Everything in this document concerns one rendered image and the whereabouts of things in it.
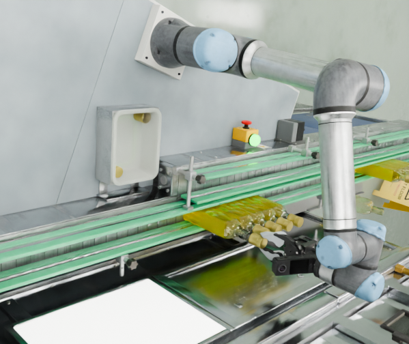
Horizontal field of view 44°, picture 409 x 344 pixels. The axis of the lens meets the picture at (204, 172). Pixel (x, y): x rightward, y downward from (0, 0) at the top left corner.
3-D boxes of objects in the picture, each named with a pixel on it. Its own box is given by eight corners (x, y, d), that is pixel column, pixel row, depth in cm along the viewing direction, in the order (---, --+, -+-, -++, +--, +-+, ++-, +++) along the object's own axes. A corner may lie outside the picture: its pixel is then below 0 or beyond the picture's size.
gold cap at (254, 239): (247, 245, 149) (259, 250, 146) (248, 234, 148) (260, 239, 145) (255, 241, 151) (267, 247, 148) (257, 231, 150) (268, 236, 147)
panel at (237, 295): (3, 336, 119) (80, 421, 96) (3, 325, 118) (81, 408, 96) (252, 245, 181) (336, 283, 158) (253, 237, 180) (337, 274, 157)
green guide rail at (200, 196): (180, 197, 163) (197, 205, 157) (180, 194, 162) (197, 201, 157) (415, 142, 282) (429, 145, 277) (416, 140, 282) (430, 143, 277)
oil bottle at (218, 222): (182, 219, 167) (230, 242, 152) (183, 203, 165) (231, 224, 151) (194, 216, 170) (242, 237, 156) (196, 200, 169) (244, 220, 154)
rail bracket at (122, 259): (100, 266, 148) (127, 285, 139) (100, 245, 146) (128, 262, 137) (111, 263, 151) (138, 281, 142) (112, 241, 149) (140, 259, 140)
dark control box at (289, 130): (274, 138, 213) (291, 142, 207) (277, 119, 210) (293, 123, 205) (287, 136, 218) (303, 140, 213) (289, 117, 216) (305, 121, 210)
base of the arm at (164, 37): (160, 8, 150) (182, 10, 144) (193, 29, 162) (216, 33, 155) (143, 56, 151) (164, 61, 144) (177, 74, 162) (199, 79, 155)
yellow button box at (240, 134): (230, 145, 194) (244, 149, 189) (232, 125, 192) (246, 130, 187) (242, 142, 198) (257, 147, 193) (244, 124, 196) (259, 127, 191)
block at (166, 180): (155, 191, 164) (169, 197, 159) (156, 163, 161) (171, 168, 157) (164, 189, 166) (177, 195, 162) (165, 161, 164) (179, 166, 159)
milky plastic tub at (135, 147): (95, 179, 154) (112, 187, 148) (97, 106, 147) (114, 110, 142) (141, 171, 166) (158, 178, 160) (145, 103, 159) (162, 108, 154)
